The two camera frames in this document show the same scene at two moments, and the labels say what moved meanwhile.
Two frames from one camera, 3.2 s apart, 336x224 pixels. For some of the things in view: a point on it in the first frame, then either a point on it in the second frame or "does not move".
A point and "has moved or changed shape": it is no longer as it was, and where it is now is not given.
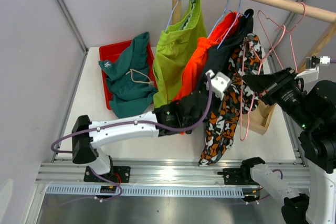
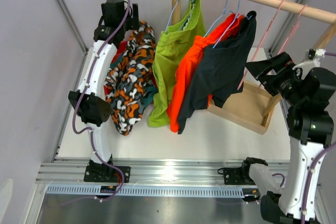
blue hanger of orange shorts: [226, 10] does not move
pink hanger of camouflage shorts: [244, 132] -> [282, 5]
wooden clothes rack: [258, 123] does not move
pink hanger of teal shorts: [290, 32] has moved or changed shape
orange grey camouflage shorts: [240, 98] -> [128, 83]
